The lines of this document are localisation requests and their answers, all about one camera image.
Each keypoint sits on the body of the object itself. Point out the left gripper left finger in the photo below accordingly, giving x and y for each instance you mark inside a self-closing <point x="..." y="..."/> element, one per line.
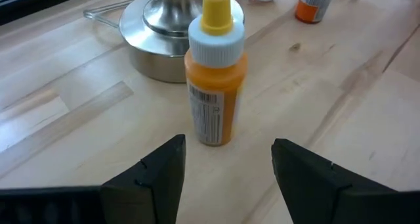
<point x="131" y="201"/>

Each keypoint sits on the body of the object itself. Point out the silver table lamp white shade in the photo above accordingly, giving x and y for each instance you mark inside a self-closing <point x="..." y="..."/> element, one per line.
<point x="154" y="36"/>

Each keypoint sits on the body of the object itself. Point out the black aluminium table frame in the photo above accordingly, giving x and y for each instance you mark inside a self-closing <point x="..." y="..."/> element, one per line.
<point x="39" y="7"/>

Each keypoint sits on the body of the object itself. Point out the large yellow colouring bottle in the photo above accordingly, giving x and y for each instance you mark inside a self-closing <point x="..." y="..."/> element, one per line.
<point x="213" y="86"/>

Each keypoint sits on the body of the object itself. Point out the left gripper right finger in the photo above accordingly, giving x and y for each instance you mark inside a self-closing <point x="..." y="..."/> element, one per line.
<point x="328" y="197"/>

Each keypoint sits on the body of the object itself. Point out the large red-orange colouring bottle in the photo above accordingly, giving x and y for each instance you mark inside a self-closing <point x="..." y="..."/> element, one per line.
<point x="311" y="7"/>

